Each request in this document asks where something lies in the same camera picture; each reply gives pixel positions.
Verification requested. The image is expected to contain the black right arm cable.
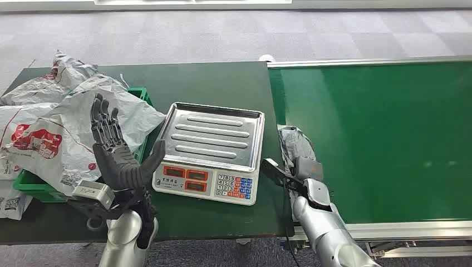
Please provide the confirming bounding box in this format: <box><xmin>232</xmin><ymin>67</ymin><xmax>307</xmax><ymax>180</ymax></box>
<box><xmin>282</xmin><ymin>180</ymin><xmax>301</xmax><ymax>267</ymax></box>

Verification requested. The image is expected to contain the white mailer with QR codes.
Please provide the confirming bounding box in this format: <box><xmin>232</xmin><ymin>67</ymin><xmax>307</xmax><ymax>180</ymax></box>
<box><xmin>0</xmin><ymin>180</ymin><xmax>34</xmax><ymax>221</ymax></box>

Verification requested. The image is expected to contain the dark green table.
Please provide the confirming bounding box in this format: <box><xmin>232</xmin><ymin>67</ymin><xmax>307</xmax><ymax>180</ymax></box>
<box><xmin>0</xmin><ymin>61</ymin><xmax>296</xmax><ymax>246</ymax></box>

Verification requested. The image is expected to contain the green plastic crate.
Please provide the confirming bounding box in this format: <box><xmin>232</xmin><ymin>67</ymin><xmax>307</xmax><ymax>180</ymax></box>
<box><xmin>13</xmin><ymin>86</ymin><xmax>155</xmax><ymax>204</ymax></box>

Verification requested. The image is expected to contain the crumpled grey mailer bag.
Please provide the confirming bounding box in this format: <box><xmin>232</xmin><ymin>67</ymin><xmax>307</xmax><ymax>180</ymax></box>
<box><xmin>0</xmin><ymin>50</ymin><xmax>100</xmax><ymax>107</ymax></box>

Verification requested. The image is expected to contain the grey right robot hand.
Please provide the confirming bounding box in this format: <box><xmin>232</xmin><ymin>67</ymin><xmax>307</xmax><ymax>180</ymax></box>
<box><xmin>293</xmin><ymin>156</ymin><xmax>325</xmax><ymax>182</ymax></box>

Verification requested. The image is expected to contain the white mailer with red line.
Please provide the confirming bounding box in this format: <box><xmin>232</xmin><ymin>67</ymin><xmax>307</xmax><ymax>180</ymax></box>
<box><xmin>0</xmin><ymin>102</ymin><xmax>60</xmax><ymax>181</ymax></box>

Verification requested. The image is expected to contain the small grey mailer package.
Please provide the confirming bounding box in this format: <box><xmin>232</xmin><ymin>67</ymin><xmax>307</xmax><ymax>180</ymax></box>
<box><xmin>277</xmin><ymin>125</ymin><xmax>318</xmax><ymax>207</ymax></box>

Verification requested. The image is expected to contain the large grey mailer red print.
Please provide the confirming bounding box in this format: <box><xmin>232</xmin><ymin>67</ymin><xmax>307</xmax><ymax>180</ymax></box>
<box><xmin>2</xmin><ymin>73</ymin><xmax>166</xmax><ymax>197</ymax></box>

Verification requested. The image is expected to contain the electronic scale with steel tray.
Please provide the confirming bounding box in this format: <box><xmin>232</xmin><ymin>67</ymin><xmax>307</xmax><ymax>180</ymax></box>
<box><xmin>151</xmin><ymin>102</ymin><xmax>266</xmax><ymax>206</ymax></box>

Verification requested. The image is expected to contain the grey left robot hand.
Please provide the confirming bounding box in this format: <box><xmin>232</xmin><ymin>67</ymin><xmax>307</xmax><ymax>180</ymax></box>
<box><xmin>90</xmin><ymin>93</ymin><xmax>166</xmax><ymax>192</ymax></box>

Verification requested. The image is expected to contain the green conveyor belt machine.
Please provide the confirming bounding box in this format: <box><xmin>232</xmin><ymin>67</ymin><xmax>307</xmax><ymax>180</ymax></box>
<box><xmin>267</xmin><ymin>55</ymin><xmax>472</xmax><ymax>259</ymax></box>

